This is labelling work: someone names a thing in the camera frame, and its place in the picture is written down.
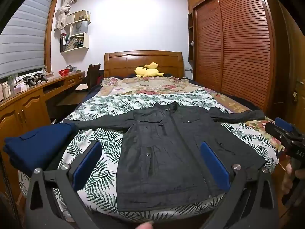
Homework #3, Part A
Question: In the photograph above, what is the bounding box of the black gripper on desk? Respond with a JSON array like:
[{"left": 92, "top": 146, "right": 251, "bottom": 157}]
[
  {"left": 23, "top": 75, "right": 39, "bottom": 88},
  {"left": 35, "top": 73, "right": 49, "bottom": 83}
]

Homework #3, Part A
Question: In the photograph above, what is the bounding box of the wooden desk cabinet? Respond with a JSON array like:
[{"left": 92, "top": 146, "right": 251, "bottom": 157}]
[{"left": 0, "top": 71, "right": 90, "bottom": 196}]

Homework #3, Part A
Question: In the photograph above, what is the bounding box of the metal door handle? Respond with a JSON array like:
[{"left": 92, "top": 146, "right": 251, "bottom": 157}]
[{"left": 292, "top": 81, "right": 305, "bottom": 101}]

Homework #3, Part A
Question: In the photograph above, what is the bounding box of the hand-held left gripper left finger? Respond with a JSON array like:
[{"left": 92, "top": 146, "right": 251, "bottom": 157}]
[{"left": 25, "top": 141, "right": 103, "bottom": 229}]

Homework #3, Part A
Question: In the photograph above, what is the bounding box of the pink tissue box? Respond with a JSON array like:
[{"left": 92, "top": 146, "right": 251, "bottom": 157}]
[{"left": 14, "top": 83, "right": 28, "bottom": 94}]

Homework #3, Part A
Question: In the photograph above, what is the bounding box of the white wall shelf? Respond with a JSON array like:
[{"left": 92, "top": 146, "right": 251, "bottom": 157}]
[{"left": 59, "top": 10, "right": 91, "bottom": 53}]

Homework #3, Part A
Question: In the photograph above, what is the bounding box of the black jacket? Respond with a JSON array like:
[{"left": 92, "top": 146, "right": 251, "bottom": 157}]
[{"left": 62, "top": 101, "right": 266, "bottom": 212}]

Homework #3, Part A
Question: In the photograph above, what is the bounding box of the person's right hand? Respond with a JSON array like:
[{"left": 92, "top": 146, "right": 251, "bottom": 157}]
[{"left": 281, "top": 161, "right": 294, "bottom": 197}]

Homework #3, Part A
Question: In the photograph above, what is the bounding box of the wooden door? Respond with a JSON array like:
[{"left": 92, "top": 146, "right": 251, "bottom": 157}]
[{"left": 274, "top": 2, "right": 305, "bottom": 134}]

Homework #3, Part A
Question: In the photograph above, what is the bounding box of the folded navy blue garment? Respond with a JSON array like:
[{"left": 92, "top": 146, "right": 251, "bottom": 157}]
[{"left": 3, "top": 123, "right": 77, "bottom": 176}]

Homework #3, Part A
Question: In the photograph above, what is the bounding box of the white bottle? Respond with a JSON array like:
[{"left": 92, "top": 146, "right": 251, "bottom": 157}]
[{"left": 0, "top": 81, "right": 10, "bottom": 99}]

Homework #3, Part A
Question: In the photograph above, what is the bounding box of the tied beige curtain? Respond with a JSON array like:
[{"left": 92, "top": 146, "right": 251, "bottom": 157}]
[{"left": 54, "top": 0, "right": 78, "bottom": 30}]

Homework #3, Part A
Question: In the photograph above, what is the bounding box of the grey window blind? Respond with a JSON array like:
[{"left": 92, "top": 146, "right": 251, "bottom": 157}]
[{"left": 0, "top": 0, "right": 56, "bottom": 79}]

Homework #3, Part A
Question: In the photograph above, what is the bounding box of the wooden louvred wardrobe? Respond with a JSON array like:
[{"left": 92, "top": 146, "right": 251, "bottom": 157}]
[{"left": 186, "top": 0, "right": 280, "bottom": 117}]

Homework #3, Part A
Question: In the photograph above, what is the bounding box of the wooden window frame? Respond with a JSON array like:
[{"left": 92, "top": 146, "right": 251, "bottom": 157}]
[{"left": 43, "top": 0, "right": 60, "bottom": 73}]

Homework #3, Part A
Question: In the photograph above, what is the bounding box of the bed with leaf-print cover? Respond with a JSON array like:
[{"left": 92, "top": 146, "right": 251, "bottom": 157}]
[{"left": 18, "top": 87, "right": 278, "bottom": 223}]

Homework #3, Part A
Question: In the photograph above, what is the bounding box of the wooden bed headboard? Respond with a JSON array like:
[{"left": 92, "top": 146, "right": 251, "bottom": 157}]
[{"left": 104, "top": 50, "right": 185, "bottom": 79}]

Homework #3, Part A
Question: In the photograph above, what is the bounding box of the dark chair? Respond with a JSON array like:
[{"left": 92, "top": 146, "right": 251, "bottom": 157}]
[{"left": 86, "top": 63, "right": 104, "bottom": 90}]

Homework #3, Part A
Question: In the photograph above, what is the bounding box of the grey paper bag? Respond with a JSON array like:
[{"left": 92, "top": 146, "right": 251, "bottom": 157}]
[{"left": 71, "top": 20, "right": 89, "bottom": 35}]

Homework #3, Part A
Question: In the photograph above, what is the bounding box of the floral quilt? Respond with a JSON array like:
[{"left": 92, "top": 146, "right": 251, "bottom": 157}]
[{"left": 99, "top": 76, "right": 285, "bottom": 152}]

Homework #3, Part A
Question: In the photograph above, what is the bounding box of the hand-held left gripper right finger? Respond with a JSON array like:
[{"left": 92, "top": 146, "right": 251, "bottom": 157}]
[{"left": 200, "top": 141, "right": 279, "bottom": 229}]

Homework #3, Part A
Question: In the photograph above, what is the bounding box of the yellow plush toy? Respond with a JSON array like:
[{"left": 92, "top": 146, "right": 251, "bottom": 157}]
[{"left": 135, "top": 62, "right": 165, "bottom": 78}]

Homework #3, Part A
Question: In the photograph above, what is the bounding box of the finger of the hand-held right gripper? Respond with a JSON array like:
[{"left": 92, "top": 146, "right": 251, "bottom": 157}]
[
  {"left": 265, "top": 122, "right": 291, "bottom": 149},
  {"left": 274, "top": 117, "right": 305, "bottom": 142}
]

